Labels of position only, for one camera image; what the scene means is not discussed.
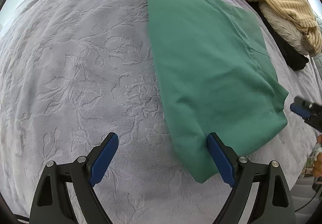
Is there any green work shirt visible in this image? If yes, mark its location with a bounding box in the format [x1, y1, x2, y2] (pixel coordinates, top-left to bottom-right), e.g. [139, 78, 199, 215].
[147, 0, 288, 183]

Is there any person's right hand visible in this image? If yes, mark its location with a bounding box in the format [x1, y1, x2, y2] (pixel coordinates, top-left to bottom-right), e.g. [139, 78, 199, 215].
[312, 134, 322, 178]

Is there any black garment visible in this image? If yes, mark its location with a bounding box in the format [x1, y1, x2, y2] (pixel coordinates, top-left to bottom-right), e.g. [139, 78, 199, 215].
[248, 2, 309, 71]

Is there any cream knit garment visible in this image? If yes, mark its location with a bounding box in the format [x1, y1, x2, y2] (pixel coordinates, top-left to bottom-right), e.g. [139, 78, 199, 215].
[259, 2, 311, 55]

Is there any yellow striped garment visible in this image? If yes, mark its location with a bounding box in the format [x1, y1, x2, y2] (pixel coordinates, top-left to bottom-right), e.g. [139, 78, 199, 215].
[246, 0, 321, 55]

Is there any lavender embossed bed blanket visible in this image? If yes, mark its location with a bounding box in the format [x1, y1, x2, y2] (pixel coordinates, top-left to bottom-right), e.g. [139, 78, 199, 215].
[0, 0, 322, 224]

